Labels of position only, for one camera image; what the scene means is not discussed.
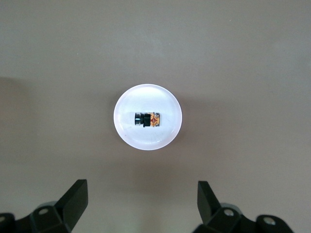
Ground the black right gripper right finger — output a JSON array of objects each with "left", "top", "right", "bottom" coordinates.
[{"left": 191, "top": 181, "right": 296, "bottom": 233}]

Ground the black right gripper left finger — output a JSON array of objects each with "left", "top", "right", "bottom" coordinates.
[{"left": 0, "top": 179, "right": 88, "bottom": 233}]

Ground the pink round plate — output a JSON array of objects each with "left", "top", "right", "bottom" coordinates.
[{"left": 113, "top": 83, "right": 183, "bottom": 151}]

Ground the orange push-button switch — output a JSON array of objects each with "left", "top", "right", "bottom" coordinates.
[{"left": 134, "top": 111, "right": 162, "bottom": 129}]

